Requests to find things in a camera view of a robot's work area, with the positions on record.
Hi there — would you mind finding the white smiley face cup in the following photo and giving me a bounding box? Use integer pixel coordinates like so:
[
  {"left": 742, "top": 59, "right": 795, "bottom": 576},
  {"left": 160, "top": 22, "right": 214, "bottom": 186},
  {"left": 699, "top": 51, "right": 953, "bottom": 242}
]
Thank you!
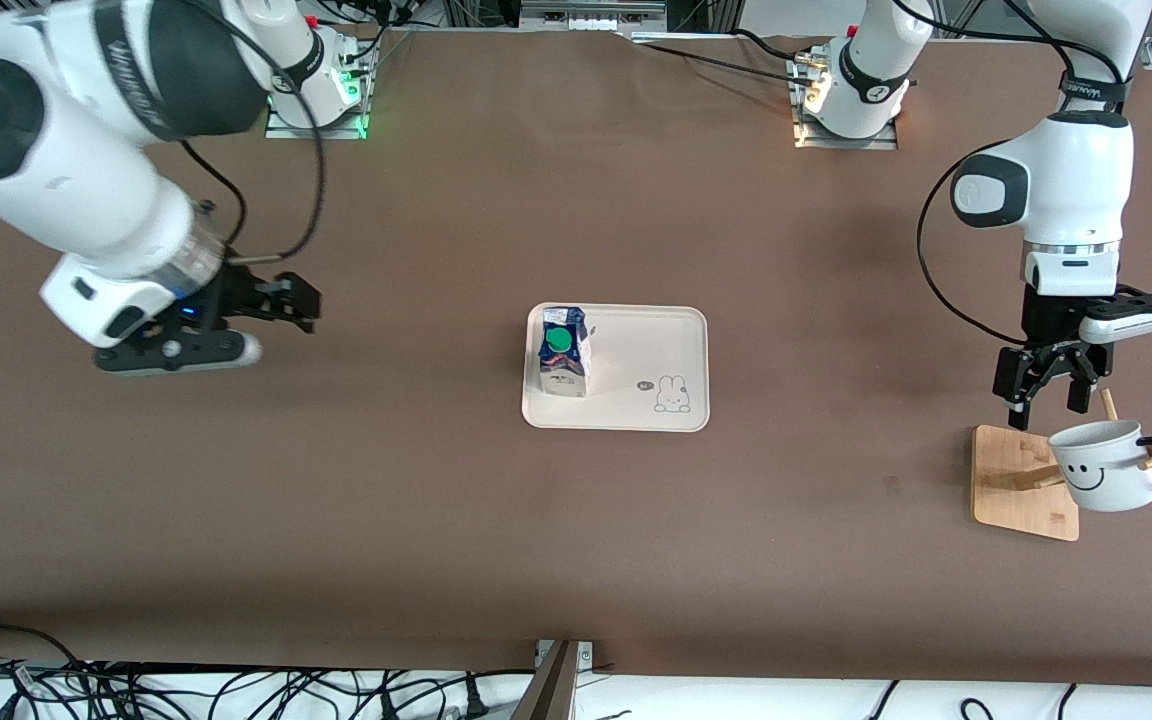
[{"left": 1048, "top": 420, "right": 1152, "bottom": 513}]

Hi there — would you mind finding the blue white milk carton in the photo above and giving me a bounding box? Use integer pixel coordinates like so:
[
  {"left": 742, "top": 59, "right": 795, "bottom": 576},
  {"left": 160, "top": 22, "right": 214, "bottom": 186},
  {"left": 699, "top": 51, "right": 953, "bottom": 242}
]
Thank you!
[{"left": 537, "top": 306, "right": 593, "bottom": 399}]

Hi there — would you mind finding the wooden cup stand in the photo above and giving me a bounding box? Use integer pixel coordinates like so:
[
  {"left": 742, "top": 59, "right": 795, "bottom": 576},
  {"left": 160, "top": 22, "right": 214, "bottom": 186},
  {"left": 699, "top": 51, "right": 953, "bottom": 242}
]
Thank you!
[{"left": 971, "top": 388, "right": 1152, "bottom": 543}]

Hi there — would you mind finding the white rabbit print tray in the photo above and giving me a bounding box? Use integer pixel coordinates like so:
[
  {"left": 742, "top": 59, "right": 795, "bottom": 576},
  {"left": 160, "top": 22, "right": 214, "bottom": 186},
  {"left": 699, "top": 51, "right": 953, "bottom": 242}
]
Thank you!
[{"left": 521, "top": 303, "right": 712, "bottom": 433}]

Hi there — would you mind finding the grey device with white sockets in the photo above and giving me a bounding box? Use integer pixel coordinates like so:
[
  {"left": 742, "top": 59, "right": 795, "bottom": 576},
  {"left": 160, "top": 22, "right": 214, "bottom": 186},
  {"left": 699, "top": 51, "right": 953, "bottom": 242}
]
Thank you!
[{"left": 519, "top": 0, "right": 669, "bottom": 37}]

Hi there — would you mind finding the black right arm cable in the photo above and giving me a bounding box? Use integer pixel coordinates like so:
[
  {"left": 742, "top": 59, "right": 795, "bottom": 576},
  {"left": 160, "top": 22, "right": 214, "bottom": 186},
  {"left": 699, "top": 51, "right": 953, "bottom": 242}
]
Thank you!
[{"left": 176, "top": 0, "right": 327, "bottom": 263}]

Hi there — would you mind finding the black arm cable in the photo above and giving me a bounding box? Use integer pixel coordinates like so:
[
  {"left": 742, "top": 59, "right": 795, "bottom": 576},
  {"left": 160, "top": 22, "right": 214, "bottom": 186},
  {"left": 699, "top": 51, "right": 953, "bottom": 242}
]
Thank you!
[
  {"left": 176, "top": 0, "right": 327, "bottom": 263},
  {"left": 891, "top": 0, "right": 1127, "bottom": 346}
]

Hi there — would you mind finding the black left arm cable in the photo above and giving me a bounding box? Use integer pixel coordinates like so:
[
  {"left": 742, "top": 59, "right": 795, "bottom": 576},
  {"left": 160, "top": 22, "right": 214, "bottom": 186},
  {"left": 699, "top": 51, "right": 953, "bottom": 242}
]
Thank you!
[{"left": 891, "top": 0, "right": 1127, "bottom": 346}]

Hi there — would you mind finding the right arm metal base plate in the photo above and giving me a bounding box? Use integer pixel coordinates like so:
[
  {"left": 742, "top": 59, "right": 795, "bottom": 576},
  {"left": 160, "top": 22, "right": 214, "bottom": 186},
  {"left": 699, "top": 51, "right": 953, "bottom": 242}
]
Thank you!
[{"left": 264, "top": 28, "right": 371, "bottom": 141}]

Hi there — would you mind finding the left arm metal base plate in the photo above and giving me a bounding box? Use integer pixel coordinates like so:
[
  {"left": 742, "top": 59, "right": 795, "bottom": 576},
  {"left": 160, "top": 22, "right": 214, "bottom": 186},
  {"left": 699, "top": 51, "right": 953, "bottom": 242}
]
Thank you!
[{"left": 789, "top": 45, "right": 900, "bottom": 151}]

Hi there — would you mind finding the black cable with plug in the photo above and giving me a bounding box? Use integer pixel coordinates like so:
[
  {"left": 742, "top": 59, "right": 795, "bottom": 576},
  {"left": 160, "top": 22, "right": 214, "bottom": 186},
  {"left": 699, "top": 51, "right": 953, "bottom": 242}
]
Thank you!
[{"left": 376, "top": 670, "right": 537, "bottom": 720}]

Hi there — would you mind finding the black cable across table edge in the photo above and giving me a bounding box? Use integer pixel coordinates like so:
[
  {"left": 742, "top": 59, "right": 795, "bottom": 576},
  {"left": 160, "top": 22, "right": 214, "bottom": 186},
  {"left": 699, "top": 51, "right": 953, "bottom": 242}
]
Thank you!
[{"left": 626, "top": 28, "right": 822, "bottom": 86}]

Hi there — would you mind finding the grey metal bracket bar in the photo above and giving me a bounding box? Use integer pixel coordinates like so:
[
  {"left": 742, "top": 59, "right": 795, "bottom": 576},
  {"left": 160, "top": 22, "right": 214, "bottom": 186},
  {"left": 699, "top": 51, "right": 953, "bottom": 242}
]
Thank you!
[{"left": 511, "top": 638, "right": 597, "bottom": 720}]

